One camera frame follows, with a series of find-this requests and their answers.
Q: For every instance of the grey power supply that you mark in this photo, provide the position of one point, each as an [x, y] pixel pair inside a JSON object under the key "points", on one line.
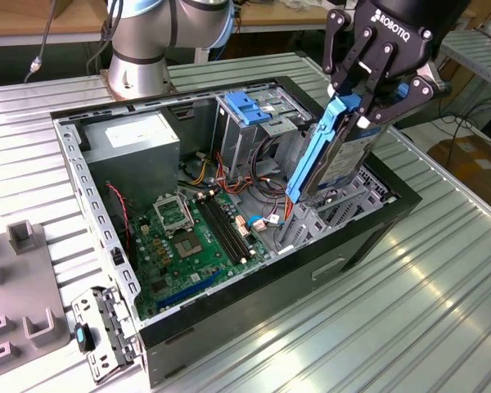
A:
{"points": [[131, 163]]}

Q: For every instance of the hard disk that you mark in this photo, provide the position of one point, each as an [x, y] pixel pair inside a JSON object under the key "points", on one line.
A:
{"points": [[343, 159]]}

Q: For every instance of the black open PC case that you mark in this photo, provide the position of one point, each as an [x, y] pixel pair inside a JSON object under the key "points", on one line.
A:
{"points": [[270, 311]]}

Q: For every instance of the black RAM slot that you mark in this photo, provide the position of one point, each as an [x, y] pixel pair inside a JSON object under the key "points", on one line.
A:
{"points": [[228, 227], [219, 231]]}

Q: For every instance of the silver slot retainer bracket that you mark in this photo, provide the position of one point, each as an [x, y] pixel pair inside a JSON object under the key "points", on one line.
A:
{"points": [[102, 366]]}

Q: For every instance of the metal slat side table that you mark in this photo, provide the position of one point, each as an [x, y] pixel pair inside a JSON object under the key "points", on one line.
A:
{"points": [[483, 57]]}

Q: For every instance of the brown cardboard box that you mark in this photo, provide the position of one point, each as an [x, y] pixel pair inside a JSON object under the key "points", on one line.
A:
{"points": [[474, 163]]}

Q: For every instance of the blue expansion slot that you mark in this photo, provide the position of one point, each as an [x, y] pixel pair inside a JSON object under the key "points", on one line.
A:
{"points": [[188, 291]]}

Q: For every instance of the grey parts rack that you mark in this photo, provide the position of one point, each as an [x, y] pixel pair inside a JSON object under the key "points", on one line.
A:
{"points": [[20, 286]]}

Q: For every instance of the CPU socket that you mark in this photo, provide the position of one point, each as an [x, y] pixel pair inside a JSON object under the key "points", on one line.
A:
{"points": [[187, 245]]}

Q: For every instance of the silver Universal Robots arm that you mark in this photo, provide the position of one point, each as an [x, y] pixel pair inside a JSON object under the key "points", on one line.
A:
{"points": [[139, 41]]}

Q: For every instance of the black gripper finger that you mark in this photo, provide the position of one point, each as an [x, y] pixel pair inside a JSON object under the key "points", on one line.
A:
{"points": [[409, 98], [331, 41]]}

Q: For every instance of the black clip with blue mark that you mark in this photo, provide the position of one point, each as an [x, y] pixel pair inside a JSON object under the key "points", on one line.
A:
{"points": [[86, 340]]}

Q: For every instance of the silver disk bay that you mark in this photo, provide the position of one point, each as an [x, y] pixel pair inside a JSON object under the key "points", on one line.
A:
{"points": [[343, 213]]}

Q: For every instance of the silver optical drive cage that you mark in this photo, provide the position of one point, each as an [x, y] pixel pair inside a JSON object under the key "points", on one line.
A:
{"points": [[237, 143]]}

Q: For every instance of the green motherboard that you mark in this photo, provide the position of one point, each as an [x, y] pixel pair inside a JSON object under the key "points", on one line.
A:
{"points": [[200, 266]]}

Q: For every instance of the black case fan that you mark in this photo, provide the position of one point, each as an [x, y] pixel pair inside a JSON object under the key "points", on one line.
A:
{"points": [[115, 213]]}

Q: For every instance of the blue plastic drive latch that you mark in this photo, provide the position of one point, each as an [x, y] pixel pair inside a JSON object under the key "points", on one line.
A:
{"points": [[241, 104]]}

